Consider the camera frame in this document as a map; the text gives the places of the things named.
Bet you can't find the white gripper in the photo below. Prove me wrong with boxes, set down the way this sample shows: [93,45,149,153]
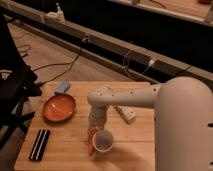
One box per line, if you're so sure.
[88,115,107,133]

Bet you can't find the orange chili pepper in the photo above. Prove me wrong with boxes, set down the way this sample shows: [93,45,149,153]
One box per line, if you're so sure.
[87,127,100,156]

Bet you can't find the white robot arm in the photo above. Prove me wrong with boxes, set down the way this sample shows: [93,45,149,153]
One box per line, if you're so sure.
[87,77,213,171]

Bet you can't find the clear plastic cup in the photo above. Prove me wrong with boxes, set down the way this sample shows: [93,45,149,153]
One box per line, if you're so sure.
[92,130,114,153]

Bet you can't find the white rectangular box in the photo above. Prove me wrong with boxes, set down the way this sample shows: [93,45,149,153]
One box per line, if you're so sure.
[115,106,136,124]

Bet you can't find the orange bowl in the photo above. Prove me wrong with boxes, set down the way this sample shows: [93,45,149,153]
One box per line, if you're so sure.
[42,94,76,122]

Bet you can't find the black striped block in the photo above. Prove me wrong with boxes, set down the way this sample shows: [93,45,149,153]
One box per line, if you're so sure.
[29,129,50,161]

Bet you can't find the black office chair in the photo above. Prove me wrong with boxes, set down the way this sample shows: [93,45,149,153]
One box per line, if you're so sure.
[0,12,42,150]

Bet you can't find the black floor cable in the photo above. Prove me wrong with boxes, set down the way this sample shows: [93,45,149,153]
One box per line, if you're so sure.
[32,37,90,86]

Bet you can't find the long metal rail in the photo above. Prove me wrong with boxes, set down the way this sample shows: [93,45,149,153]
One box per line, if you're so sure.
[0,0,213,89]

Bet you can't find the white object on rail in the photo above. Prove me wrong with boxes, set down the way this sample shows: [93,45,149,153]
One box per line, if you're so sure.
[45,4,65,23]

